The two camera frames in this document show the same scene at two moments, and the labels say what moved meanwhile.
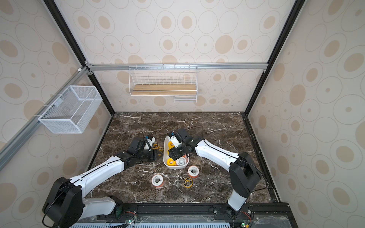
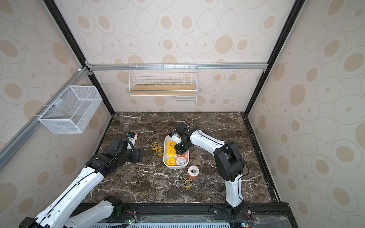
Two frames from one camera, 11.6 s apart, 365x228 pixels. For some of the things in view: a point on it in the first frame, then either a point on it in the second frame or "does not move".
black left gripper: [153, 155] -> [136, 155]
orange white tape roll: [182, 161] does not move
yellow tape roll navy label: [187, 182] does not move
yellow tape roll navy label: [155, 145] does not move
